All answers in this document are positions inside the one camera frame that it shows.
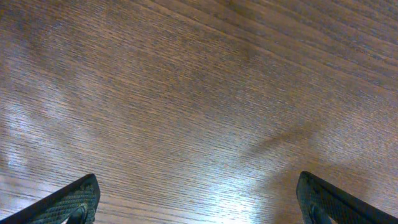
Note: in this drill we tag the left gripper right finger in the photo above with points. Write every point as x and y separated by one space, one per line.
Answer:
324 203

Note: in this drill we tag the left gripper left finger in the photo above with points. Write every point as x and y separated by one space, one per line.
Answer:
74 203

